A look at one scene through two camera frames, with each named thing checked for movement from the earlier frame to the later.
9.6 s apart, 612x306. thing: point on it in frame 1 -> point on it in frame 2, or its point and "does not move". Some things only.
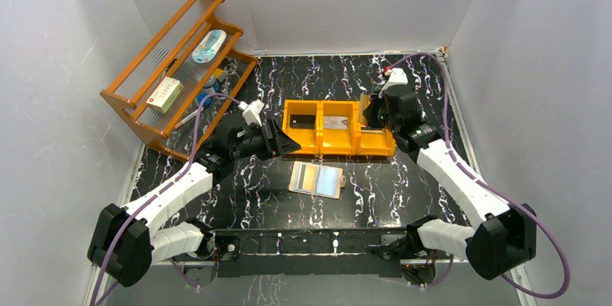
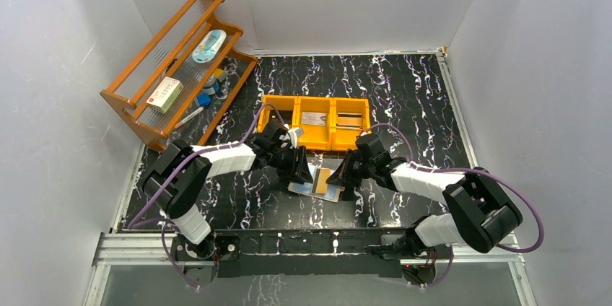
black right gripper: x=379 y=112 -> x=353 y=167
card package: x=317 y=180 does not move
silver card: x=335 y=122 -> x=313 y=118
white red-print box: x=165 y=95 does not move
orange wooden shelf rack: x=180 y=86 does not move
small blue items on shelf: x=213 y=82 does not move
